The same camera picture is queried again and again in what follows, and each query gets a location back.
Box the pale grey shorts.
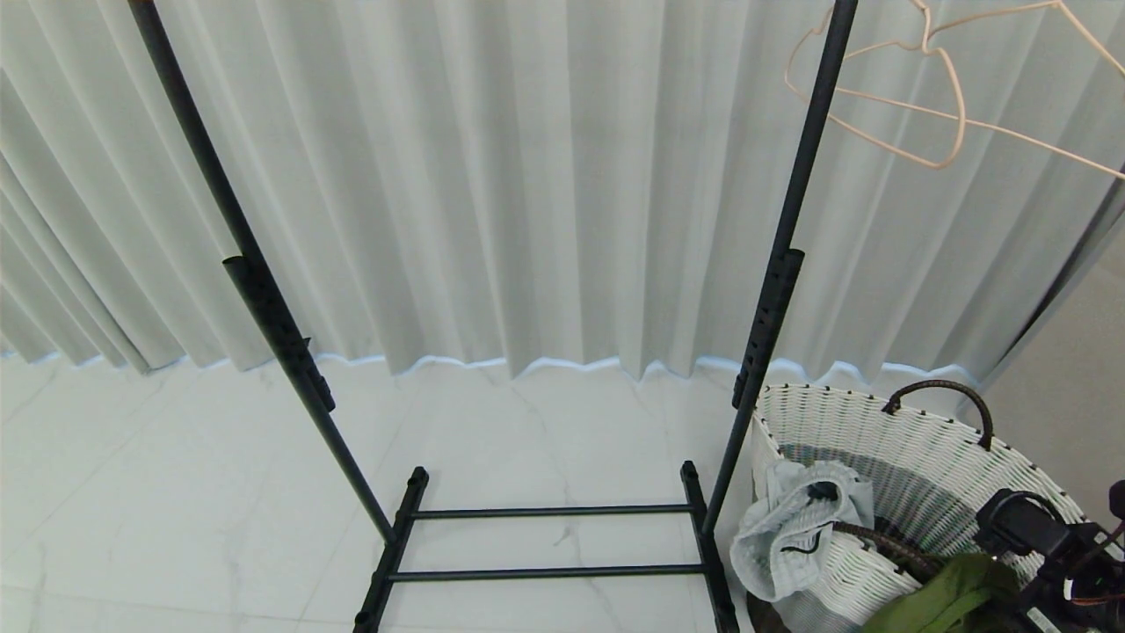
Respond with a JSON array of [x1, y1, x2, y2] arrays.
[[729, 459, 876, 604]]

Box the white curtain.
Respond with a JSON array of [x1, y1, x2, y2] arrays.
[[0, 0, 1125, 389]]

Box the green long-sleeved shirt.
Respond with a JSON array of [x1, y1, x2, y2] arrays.
[[865, 552, 1022, 633]]

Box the white laundry basket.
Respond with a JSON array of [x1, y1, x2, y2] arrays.
[[745, 380, 1125, 633]]

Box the black clothes rack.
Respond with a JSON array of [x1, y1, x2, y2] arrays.
[[127, 0, 859, 633]]

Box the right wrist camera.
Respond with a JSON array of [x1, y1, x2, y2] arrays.
[[974, 489, 1100, 564]]

